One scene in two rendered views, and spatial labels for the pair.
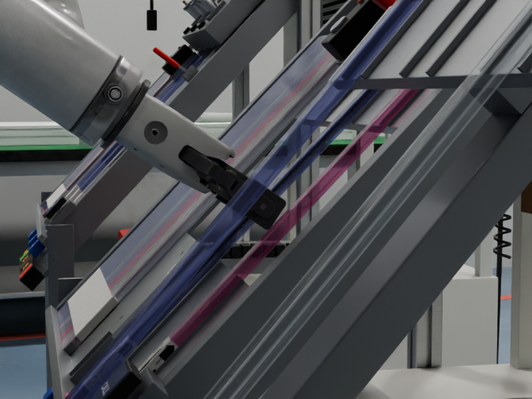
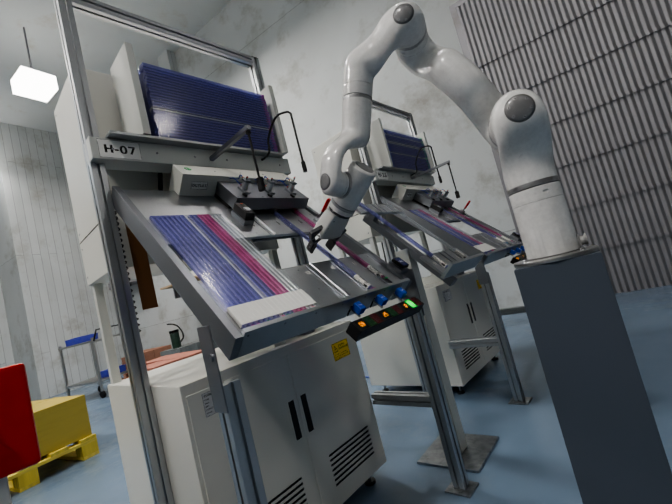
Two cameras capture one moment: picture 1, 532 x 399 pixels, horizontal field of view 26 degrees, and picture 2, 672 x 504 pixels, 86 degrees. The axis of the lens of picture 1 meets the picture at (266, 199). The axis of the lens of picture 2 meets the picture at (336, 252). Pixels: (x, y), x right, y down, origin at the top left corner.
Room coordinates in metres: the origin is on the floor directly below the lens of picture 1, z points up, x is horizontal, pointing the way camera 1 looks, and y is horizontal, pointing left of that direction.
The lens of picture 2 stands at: (1.76, 1.01, 0.78)
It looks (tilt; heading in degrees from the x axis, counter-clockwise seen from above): 5 degrees up; 234
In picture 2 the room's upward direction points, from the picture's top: 14 degrees counter-clockwise
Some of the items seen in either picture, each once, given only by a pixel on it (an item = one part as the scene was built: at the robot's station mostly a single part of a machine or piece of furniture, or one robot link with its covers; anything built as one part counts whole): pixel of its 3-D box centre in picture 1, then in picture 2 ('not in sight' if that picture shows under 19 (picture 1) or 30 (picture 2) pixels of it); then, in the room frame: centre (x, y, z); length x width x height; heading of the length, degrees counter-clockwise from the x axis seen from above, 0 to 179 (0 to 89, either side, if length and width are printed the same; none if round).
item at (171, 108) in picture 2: not in sight; (211, 120); (1.23, -0.30, 1.52); 0.51 x 0.13 x 0.27; 12
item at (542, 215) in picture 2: not in sight; (544, 223); (0.79, 0.59, 0.79); 0.19 x 0.19 x 0.18
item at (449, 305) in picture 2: not in sight; (440, 276); (-0.16, -0.53, 0.65); 1.01 x 0.73 x 1.29; 102
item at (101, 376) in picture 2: not in sight; (97, 362); (1.67, -5.88, 0.49); 1.00 x 0.59 x 0.99; 116
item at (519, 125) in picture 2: not in sight; (521, 142); (0.81, 0.60, 1.00); 0.19 x 0.12 x 0.24; 34
